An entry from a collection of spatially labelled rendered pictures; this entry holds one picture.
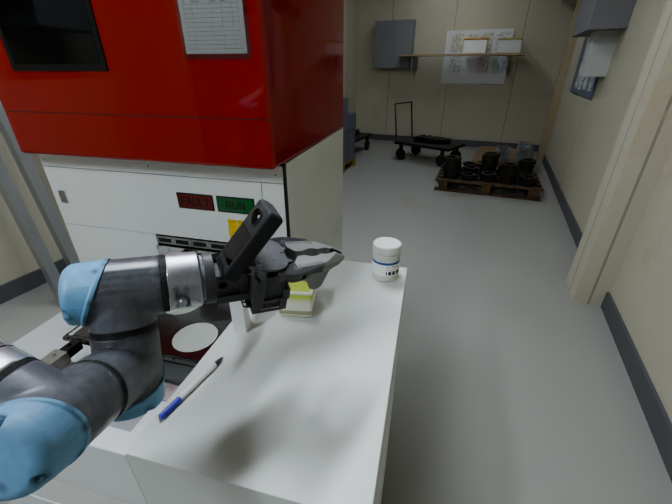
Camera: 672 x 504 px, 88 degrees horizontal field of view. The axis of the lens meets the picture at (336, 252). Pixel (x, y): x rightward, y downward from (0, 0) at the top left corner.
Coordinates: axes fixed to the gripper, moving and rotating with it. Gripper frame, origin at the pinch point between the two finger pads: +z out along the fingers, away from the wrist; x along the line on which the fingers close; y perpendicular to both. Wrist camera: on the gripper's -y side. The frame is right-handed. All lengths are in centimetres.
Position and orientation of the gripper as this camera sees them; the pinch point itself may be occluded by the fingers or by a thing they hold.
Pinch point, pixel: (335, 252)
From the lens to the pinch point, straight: 55.7
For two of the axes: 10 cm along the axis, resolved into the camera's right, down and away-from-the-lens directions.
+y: -1.9, 8.0, 5.7
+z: 8.9, -1.0, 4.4
